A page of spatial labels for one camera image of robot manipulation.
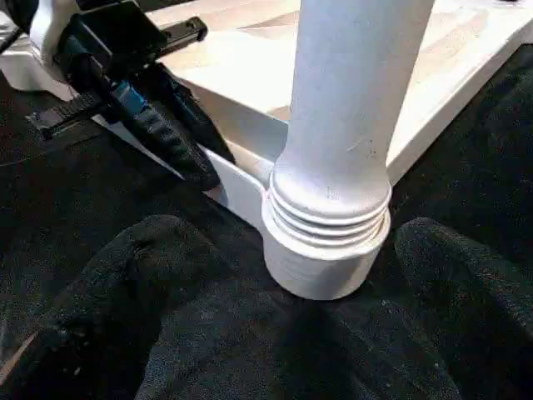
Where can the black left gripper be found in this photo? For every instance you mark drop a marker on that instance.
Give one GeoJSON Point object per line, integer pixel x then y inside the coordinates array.
{"type": "Point", "coordinates": [121, 37]}

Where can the black work mat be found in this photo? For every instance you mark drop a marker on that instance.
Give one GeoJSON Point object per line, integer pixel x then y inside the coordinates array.
{"type": "Point", "coordinates": [270, 354]}

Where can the white plastic table leg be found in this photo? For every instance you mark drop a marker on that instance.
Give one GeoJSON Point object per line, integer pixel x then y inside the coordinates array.
{"type": "Point", "coordinates": [345, 104]}

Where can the white plastic table top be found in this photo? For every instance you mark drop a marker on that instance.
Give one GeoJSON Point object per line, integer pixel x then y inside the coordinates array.
{"type": "Point", "coordinates": [250, 83]}

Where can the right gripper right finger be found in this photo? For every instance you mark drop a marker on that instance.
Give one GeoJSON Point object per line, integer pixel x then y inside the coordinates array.
{"type": "Point", "coordinates": [479, 316]}

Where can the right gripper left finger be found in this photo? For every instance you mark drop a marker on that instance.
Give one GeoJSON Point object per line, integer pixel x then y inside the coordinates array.
{"type": "Point", "coordinates": [116, 300]}

